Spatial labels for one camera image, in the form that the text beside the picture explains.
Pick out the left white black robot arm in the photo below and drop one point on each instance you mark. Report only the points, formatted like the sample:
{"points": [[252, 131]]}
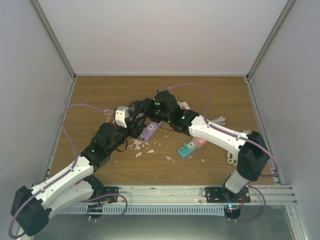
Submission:
{"points": [[34, 207]]}

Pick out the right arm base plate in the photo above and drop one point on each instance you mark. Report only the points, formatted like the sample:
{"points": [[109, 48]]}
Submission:
{"points": [[232, 202]]}

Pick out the pink cube socket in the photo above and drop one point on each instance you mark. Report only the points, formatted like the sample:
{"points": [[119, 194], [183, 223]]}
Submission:
{"points": [[199, 142]]}

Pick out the grey slotted cable duct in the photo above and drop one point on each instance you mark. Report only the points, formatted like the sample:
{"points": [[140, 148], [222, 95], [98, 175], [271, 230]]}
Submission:
{"points": [[207, 210]]}

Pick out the black charger plug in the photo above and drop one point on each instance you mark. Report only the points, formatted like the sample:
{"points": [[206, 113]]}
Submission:
{"points": [[135, 108]]}

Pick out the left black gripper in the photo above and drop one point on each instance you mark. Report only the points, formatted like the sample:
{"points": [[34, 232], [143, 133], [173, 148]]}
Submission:
{"points": [[137, 130]]}

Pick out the teal power strip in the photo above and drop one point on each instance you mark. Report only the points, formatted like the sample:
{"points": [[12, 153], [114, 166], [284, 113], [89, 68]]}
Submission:
{"points": [[187, 149]]}

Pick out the purple power strip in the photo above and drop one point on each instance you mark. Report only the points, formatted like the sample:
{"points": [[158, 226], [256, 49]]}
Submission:
{"points": [[149, 131]]}

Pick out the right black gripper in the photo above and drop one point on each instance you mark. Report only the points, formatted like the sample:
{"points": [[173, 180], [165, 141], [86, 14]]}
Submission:
{"points": [[146, 108]]}

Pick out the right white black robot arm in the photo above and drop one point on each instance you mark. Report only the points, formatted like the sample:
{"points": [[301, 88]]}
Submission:
{"points": [[249, 149]]}

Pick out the white cube socket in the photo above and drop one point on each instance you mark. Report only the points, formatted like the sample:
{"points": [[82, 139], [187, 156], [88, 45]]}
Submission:
{"points": [[183, 105]]}

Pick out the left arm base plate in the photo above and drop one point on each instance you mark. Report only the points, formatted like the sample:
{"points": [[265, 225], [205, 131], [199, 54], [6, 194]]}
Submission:
{"points": [[107, 197]]}

